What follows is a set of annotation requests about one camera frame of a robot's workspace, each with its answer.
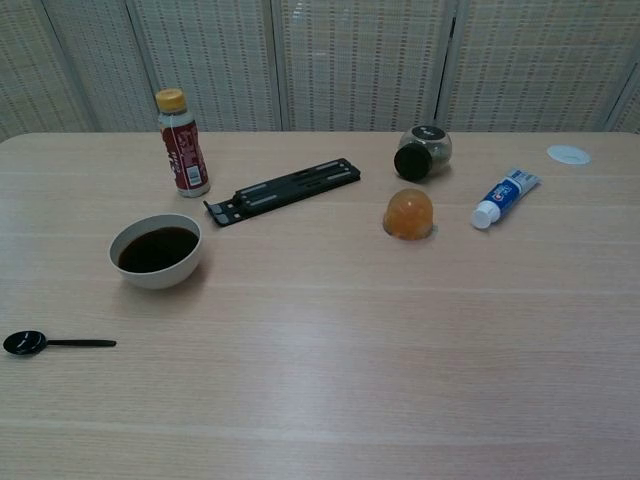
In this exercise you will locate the orange jelly cup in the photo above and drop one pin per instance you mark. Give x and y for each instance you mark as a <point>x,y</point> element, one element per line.
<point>409,215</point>

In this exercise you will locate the glass jar with black lid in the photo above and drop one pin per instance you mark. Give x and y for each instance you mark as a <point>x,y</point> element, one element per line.
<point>415,160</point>

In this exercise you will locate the white round table grommet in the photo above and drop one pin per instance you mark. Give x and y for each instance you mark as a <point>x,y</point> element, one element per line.
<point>568,154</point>

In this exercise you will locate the small black plastic spoon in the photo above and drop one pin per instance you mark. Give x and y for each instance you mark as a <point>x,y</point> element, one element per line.
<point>25,343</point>

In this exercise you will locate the white woven folding screen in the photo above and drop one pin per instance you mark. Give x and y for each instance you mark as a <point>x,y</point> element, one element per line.
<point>350,60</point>

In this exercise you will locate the yellow-capped bottle with red label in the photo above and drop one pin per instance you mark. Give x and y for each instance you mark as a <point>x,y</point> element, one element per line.
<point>185,155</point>

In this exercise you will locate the white bowl with dark liquid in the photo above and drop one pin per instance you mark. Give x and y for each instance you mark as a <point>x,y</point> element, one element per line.
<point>160,277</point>

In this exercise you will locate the blue white toothpaste tube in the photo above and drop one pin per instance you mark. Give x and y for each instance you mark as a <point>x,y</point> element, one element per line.
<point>505,195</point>

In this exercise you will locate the black folding laptop stand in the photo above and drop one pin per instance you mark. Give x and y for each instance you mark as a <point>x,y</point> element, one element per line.
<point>280,190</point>

